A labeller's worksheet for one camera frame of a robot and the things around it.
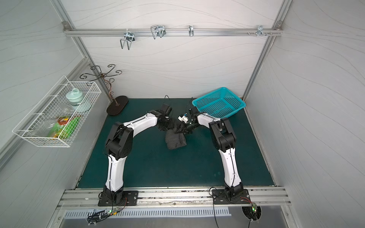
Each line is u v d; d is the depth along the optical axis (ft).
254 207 2.31
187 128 2.95
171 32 2.53
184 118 3.14
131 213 2.30
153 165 2.81
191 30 2.61
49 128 2.05
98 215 2.16
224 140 1.96
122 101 3.83
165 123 2.77
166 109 2.66
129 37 2.57
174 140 2.90
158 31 2.50
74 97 2.16
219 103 3.90
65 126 1.88
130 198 2.42
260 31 2.51
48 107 2.12
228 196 2.17
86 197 2.46
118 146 1.78
